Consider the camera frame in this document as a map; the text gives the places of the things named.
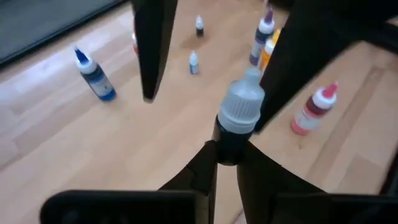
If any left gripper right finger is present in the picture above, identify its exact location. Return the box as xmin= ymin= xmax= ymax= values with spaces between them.
xmin=237 ymin=141 xmax=325 ymax=224

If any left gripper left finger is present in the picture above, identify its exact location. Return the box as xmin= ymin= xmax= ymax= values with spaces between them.
xmin=158 ymin=140 xmax=219 ymax=224

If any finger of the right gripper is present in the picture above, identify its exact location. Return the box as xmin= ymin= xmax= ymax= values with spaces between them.
xmin=131 ymin=0 xmax=179 ymax=103
xmin=253 ymin=0 xmax=353 ymax=131

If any red food coloring bottle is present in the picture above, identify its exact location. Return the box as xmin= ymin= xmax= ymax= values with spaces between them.
xmin=132 ymin=30 xmax=140 ymax=57

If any yellow food coloring bottle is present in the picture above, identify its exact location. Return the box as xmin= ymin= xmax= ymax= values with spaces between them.
xmin=259 ymin=28 xmax=282 ymax=73

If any purple food coloring bottle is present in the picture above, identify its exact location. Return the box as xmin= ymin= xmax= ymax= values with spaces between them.
xmin=249 ymin=6 xmax=276 ymax=67

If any small white-capped dropper bottle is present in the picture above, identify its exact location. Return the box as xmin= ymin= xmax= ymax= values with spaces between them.
xmin=188 ymin=50 xmax=200 ymax=75
xmin=195 ymin=14 xmax=205 ymax=38
xmin=212 ymin=68 xmax=266 ymax=166

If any blue food coloring bottle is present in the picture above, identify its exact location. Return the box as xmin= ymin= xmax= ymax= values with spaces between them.
xmin=73 ymin=46 xmax=118 ymax=102

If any pink food coloring bottle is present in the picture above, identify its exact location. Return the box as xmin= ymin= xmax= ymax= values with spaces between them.
xmin=291 ymin=82 xmax=339 ymax=136

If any black aluminium table frame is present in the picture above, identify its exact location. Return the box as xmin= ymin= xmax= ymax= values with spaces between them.
xmin=0 ymin=0 xmax=128 ymax=68

